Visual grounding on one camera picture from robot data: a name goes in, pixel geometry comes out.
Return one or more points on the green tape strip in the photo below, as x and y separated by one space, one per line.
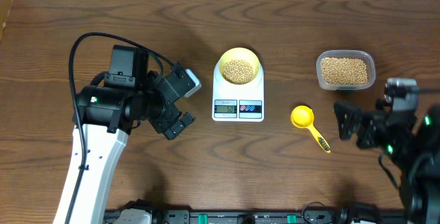
345 91

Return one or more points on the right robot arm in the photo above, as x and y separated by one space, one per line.
415 154

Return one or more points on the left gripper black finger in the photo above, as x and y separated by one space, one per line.
187 119
172 132

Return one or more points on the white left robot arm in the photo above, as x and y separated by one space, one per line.
108 107

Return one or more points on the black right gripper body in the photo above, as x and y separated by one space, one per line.
373 131

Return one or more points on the white digital kitchen scale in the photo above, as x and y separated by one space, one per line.
238 103

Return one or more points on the soybeans in container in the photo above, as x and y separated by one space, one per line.
344 71

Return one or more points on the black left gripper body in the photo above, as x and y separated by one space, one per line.
160 117

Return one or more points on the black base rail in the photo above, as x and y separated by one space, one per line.
314 213

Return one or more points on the yellow plastic bowl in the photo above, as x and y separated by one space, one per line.
240 53

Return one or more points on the clear plastic container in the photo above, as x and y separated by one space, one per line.
347 53

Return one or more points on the yellow measuring scoop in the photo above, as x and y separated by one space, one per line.
303 117

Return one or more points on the soybeans in bowl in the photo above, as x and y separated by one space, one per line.
238 72

